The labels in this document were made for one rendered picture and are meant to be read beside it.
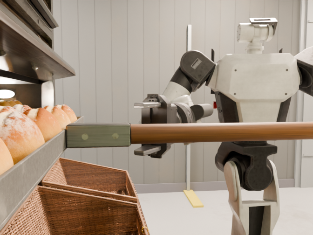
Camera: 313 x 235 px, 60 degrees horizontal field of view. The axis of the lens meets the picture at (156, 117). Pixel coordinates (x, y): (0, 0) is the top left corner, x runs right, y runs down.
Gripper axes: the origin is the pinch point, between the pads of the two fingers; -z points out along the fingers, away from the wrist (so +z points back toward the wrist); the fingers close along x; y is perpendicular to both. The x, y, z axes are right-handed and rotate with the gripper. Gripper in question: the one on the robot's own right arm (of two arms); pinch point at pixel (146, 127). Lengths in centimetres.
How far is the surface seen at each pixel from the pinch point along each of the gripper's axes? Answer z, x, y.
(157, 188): 274, 114, 122
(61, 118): -9.6, -2.0, 11.2
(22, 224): 21, 40, 60
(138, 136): -10.1, 0.0, -3.8
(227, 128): -2.0, -0.8, -15.1
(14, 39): 2.5, -19.7, 37.7
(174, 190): 285, 117, 103
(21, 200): -32.1, 1.4, -6.8
